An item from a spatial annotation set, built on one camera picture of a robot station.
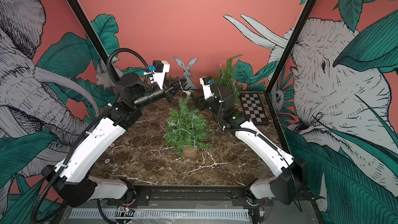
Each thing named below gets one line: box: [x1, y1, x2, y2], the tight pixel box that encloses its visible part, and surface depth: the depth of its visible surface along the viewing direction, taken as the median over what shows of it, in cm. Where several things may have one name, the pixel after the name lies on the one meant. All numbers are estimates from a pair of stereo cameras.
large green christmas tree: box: [165, 95, 212, 157], surface depth 68 cm
